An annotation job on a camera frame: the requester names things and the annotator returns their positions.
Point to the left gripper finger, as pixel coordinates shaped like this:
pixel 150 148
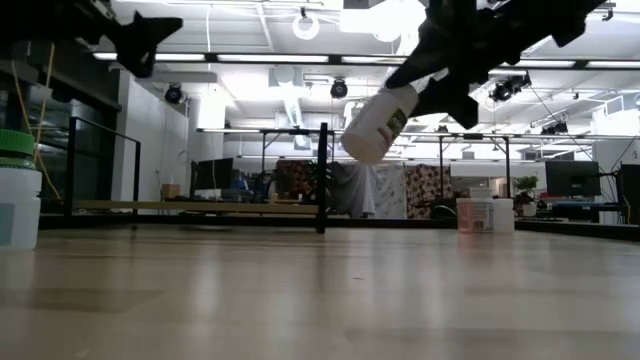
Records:
pixel 142 42

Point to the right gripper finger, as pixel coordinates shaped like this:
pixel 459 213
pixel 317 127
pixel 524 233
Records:
pixel 452 97
pixel 430 60

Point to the white bottle with dark label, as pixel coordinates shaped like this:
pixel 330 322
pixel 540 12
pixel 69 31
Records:
pixel 375 130

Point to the small pink medicine bottle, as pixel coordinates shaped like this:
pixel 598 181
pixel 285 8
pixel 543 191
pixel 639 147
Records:
pixel 467 217

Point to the plain white medicine bottle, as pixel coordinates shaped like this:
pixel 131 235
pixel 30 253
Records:
pixel 504 215

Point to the green-capped medicine bottle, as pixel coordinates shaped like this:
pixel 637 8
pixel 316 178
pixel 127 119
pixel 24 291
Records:
pixel 20 210

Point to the black ceiling spotlight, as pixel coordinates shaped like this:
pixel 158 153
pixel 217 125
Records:
pixel 339 89
pixel 505 91
pixel 173 94

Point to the black clothes rack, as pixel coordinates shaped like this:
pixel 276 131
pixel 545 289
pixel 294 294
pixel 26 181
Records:
pixel 507 160
pixel 290 132

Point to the red floral curtain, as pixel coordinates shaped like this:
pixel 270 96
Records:
pixel 425 189

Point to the white patterned sheet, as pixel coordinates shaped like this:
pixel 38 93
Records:
pixel 390 192

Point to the leafy plant in white pot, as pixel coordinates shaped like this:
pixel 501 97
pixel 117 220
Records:
pixel 526 185

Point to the long ceiling light strip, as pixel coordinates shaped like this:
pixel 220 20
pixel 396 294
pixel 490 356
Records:
pixel 230 130
pixel 272 58

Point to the plain grey cloth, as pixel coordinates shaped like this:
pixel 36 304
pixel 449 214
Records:
pixel 356 192

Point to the round white ceiling lamp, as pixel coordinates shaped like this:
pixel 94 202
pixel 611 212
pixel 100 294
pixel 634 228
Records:
pixel 296 27

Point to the black computer monitor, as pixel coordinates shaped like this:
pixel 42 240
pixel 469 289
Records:
pixel 215 174
pixel 572 178
pixel 631 192

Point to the brown cardboard box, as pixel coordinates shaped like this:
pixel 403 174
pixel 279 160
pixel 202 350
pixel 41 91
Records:
pixel 170 192

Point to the dark floral cloth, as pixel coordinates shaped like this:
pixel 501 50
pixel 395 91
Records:
pixel 295 177

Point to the black metal rig frame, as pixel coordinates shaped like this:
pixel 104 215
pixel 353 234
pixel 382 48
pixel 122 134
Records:
pixel 390 223

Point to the wooden shelf with black frame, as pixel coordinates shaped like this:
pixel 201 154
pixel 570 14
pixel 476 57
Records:
pixel 200 207

